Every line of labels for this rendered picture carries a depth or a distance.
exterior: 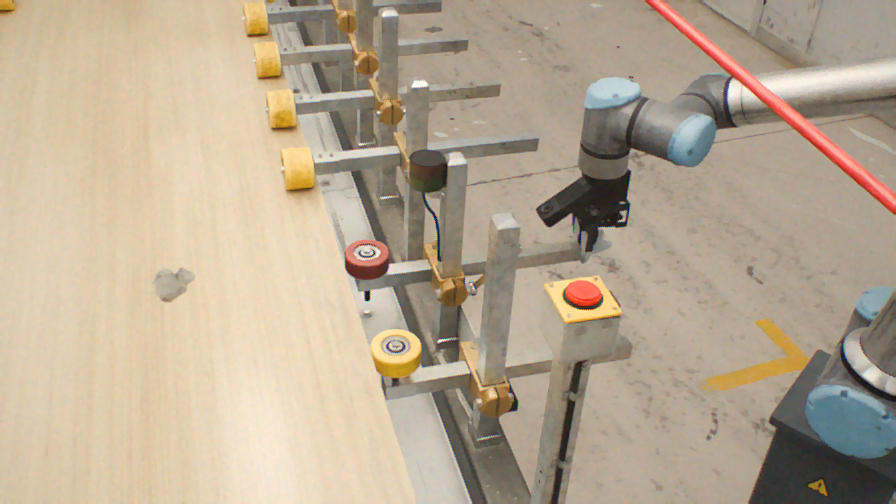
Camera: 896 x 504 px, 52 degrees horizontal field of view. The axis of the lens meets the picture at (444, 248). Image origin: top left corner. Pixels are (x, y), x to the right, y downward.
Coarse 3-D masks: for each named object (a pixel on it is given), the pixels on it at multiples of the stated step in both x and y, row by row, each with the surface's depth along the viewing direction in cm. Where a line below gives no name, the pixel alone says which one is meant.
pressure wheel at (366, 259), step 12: (360, 240) 166; (372, 240) 166; (348, 252) 162; (360, 252) 163; (372, 252) 163; (384, 252) 163; (348, 264) 161; (360, 264) 160; (372, 264) 160; (384, 264) 162; (360, 276) 161; (372, 276) 161
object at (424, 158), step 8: (416, 152) 151; (424, 152) 151; (432, 152) 151; (416, 160) 149; (424, 160) 149; (432, 160) 149; (440, 160) 149; (440, 192) 155; (424, 200) 154; (440, 256) 162
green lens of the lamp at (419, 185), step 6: (444, 174) 151; (414, 180) 150; (420, 180) 149; (432, 180) 149; (438, 180) 150; (444, 180) 152; (414, 186) 150; (420, 186) 150; (426, 186) 150; (432, 186) 150; (438, 186) 150; (426, 192) 150
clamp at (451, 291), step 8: (424, 248) 171; (432, 248) 171; (424, 256) 172; (432, 256) 169; (432, 264) 167; (432, 272) 167; (432, 280) 168; (440, 280) 163; (448, 280) 163; (456, 280) 163; (464, 280) 164; (440, 288) 164; (448, 288) 162; (456, 288) 162; (464, 288) 163; (440, 296) 163; (448, 296) 163; (456, 296) 163; (464, 296) 164; (448, 304) 164; (456, 304) 165
